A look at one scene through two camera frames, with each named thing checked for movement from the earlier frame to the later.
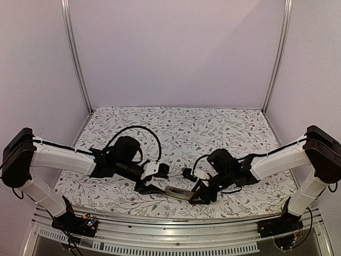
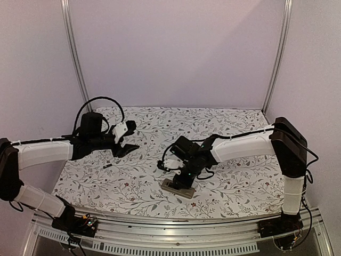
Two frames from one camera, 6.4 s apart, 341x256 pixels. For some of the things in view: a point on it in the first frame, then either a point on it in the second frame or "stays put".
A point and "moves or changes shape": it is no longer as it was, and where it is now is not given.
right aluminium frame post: x=286 y=26 stays put
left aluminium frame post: x=66 y=16 stays put
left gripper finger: x=151 y=189 → x=127 y=149
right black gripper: x=203 y=193 → x=185 y=184
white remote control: x=178 y=192 moves or changes shape
